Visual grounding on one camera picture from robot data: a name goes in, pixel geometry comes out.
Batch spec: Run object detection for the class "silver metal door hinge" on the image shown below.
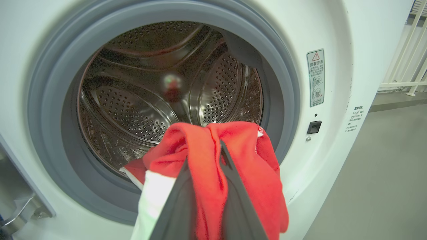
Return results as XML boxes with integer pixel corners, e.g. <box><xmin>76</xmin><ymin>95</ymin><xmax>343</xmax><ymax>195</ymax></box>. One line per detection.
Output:
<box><xmin>0</xmin><ymin>195</ymin><xmax>44</xmax><ymax>235</ymax></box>

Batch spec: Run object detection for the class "printed text label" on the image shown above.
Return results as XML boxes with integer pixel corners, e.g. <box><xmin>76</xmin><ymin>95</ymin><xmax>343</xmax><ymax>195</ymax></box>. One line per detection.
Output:
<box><xmin>345</xmin><ymin>106</ymin><xmax>364</xmax><ymax>133</ymax></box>

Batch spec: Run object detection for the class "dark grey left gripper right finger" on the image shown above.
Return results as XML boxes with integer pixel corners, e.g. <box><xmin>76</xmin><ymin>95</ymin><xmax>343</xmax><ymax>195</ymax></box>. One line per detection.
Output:
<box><xmin>220</xmin><ymin>140</ymin><xmax>268</xmax><ymax>240</ymax></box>

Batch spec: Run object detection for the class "red cloth garment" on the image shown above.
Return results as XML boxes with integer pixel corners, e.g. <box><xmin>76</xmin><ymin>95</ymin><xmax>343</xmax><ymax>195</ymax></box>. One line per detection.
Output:
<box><xmin>119</xmin><ymin>122</ymin><xmax>289</xmax><ymax>240</ymax></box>

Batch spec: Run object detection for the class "stainless steel washing machine drum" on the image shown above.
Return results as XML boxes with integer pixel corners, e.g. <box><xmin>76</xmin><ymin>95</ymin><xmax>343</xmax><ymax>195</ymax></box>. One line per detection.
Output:
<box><xmin>77</xmin><ymin>21</ymin><xmax>264</xmax><ymax>174</ymax></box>

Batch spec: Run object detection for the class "grey warning sticker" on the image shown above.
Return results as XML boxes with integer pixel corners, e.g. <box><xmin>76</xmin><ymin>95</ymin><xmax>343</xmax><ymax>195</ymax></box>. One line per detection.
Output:
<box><xmin>307</xmin><ymin>49</ymin><xmax>325</xmax><ymax>107</ymax></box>

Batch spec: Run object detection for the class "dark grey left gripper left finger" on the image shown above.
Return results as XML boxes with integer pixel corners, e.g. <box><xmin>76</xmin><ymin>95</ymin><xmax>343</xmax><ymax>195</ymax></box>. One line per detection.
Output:
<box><xmin>149</xmin><ymin>160</ymin><xmax>197</xmax><ymax>240</ymax></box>

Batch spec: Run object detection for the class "white front-load washing machine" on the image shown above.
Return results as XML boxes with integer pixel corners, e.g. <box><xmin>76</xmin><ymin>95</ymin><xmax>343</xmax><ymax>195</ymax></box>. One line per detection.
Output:
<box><xmin>0</xmin><ymin>0</ymin><xmax>414</xmax><ymax>240</ymax></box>

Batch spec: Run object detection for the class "white metal railing frame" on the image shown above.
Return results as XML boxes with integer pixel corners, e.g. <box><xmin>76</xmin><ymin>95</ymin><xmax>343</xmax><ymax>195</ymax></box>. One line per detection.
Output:
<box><xmin>379</xmin><ymin>0</ymin><xmax>427</xmax><ymax>97</ymax></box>

